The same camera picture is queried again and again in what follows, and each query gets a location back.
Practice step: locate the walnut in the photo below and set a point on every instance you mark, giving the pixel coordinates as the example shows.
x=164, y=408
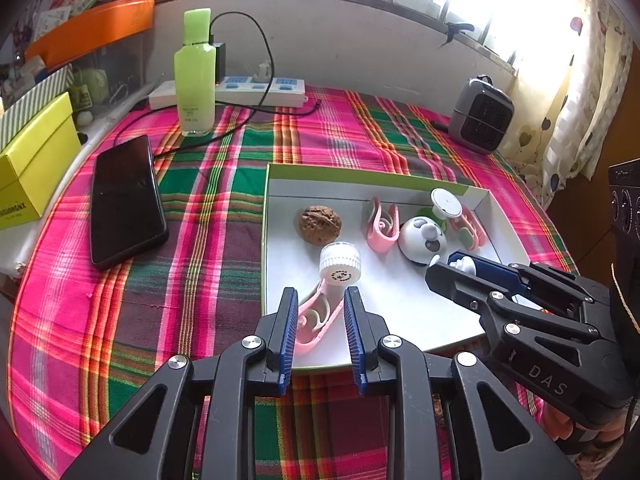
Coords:
x=320, y=225
x=438, y=410

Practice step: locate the green white cardboard box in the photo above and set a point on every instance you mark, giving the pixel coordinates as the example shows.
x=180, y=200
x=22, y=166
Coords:
x=290, y=260

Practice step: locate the white plastic knob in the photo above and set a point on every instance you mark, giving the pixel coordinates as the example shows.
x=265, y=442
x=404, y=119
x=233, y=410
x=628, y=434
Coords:
x=461, y=263

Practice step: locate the black smartphone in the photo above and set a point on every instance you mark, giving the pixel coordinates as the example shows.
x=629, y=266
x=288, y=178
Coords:
x=127, y=200

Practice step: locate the green white spool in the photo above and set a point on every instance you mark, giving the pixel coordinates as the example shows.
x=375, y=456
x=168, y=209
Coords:
x=447, y=202

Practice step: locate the paper cards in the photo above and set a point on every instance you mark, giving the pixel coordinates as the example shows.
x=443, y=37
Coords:
x=65, y=5

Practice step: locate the pink green plastic clip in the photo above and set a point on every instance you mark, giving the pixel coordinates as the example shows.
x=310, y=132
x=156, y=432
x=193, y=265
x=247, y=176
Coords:
x=467, y=230

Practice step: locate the black window hook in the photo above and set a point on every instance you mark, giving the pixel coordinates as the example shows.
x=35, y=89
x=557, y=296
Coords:
x=457, y=32

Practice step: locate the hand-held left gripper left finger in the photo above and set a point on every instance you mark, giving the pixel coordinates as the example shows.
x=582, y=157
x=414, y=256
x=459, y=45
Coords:
x=289, y=340

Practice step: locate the panda toy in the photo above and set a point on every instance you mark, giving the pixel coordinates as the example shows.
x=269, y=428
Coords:
x=420, y=240

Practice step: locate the orange box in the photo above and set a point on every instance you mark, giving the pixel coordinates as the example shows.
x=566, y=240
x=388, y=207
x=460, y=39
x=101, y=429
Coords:
x=90, y=25

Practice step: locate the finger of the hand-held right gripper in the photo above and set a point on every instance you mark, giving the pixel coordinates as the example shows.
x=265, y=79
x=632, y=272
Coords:
x=452, y=282
x=497, y=270

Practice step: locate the white power strip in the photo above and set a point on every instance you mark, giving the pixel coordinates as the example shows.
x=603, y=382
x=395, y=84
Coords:
x=260, y=92

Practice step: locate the yellow green box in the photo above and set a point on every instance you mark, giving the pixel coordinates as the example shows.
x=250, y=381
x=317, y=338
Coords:
x=35, y=170

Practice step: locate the plaid blanket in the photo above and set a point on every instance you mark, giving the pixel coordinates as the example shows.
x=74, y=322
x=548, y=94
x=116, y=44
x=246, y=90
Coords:
x=210, y=240

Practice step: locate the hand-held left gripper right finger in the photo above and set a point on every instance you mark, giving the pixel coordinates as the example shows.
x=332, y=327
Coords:
x=354, y=340

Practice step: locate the clear plastic container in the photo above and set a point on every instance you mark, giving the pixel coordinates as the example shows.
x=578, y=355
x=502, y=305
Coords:
x=110, y=80

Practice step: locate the black charger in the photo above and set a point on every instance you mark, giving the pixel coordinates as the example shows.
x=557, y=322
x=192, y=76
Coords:
x=221, y=62

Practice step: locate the striped gift box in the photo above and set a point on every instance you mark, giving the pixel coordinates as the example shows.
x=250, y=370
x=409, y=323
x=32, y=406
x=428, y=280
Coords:
x=35, y=97

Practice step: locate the heart print curtain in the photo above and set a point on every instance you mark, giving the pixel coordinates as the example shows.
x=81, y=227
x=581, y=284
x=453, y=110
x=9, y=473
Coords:
x=565, y=85

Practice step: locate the white plug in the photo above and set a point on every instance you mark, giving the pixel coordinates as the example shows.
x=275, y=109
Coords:
x=262, y=72

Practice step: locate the grey space heater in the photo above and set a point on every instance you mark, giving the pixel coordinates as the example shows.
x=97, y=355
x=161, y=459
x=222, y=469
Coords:
x=480, y=115

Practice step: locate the green lotion bottle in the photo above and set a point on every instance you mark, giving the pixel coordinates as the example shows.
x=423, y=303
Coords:
x=195, y=85

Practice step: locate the person's right hand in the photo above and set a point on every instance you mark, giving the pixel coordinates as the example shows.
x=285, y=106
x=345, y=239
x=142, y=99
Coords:
x=559, y=422

